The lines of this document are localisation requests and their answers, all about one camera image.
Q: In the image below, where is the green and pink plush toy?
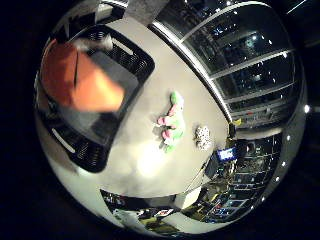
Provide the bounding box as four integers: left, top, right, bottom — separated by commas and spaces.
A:
155, 90, 186, 154

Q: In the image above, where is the black plastic basket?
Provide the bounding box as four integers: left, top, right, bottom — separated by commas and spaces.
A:
36, 24, 156, 174

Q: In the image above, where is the open black laptop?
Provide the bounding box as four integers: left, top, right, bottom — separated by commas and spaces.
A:
204, 146, 238, 179

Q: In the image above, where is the white brown-spotted plush toy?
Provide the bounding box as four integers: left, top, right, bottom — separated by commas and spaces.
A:
194, 125, 213, 151

